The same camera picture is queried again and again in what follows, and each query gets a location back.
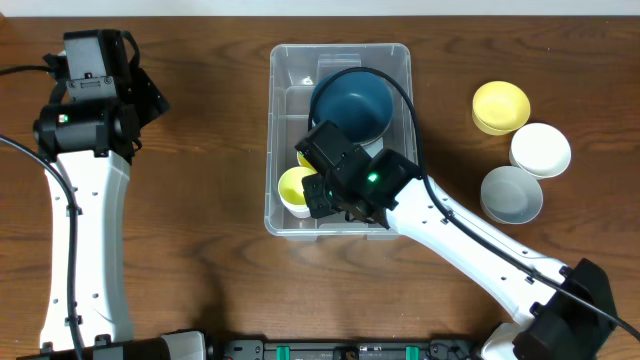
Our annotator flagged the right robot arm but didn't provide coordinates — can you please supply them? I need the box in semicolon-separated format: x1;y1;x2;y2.
295;123;617;359

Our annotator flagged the dark blue bowl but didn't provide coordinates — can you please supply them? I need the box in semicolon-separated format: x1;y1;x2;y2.
311;72;394;144

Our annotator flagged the clear plastic storage bin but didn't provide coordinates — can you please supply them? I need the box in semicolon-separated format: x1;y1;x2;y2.
264;43;413;241

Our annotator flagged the yellow small bowl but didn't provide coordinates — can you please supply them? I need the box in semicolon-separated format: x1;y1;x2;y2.
472;81;531;136

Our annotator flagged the grey small bowl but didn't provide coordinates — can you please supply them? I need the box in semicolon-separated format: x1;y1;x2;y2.
480;166;544;225

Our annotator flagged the white small bowl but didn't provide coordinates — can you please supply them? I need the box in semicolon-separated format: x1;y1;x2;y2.
509;123;572;180

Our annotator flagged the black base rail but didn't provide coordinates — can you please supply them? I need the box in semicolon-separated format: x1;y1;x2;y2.
206;338;480;360

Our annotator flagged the yellow cup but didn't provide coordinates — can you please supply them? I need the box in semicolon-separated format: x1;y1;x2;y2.
296;152;315;171
278;166;316;206

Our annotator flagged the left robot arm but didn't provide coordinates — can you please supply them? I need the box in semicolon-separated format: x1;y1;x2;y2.
33;29;208;359

